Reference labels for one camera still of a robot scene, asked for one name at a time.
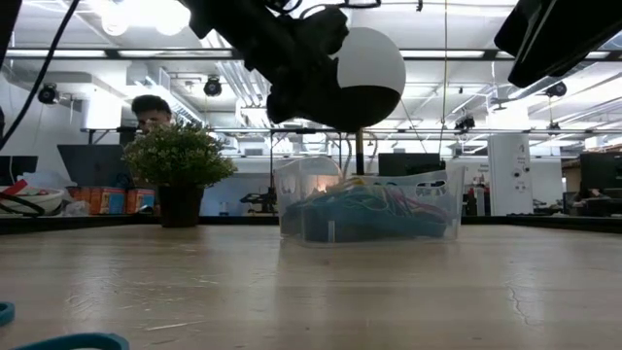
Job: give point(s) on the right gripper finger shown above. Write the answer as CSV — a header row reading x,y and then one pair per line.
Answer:
x,y
522,29
573,39

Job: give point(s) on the teal rubber band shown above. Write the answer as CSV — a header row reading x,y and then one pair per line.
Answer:
x,y
364,223
73,340

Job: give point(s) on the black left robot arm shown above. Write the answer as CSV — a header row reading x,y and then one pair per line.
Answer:
x,y
7,19

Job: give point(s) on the clear plastic bin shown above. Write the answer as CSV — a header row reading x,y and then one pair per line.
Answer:
x,y
452,194

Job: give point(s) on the black ceiling spotlight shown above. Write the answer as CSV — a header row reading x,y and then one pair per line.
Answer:
x,y
557,89
465,123
48,93
213,86

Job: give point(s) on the white globe table lamp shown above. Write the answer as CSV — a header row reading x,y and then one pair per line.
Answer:
x,y
374,63

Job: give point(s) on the black equipment rack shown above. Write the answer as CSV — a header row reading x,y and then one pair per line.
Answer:
x,y
602,180

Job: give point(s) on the white pillar with sockets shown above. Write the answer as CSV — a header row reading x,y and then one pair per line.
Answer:
x,y
510,175

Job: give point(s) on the person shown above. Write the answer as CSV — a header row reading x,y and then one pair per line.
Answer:
x,y
150,107

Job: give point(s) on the potted green plant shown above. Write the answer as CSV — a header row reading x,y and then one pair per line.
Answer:
x,y
180,160

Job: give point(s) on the black wide monitor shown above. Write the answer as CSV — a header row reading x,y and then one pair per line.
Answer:
x,y
408,164

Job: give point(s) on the orange cardboard box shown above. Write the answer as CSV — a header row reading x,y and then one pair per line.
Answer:
x,y
141,201
107,201

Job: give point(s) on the dark open laptop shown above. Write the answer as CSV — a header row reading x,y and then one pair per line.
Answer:
x,y
92,165

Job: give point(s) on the clear plastic bag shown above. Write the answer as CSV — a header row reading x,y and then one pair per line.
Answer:
x,y
41,180

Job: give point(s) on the white bowl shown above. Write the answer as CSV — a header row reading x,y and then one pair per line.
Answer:
x,y
44,199

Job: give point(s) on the dark computer monitor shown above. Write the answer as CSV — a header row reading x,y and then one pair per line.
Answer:
x,y
19,170

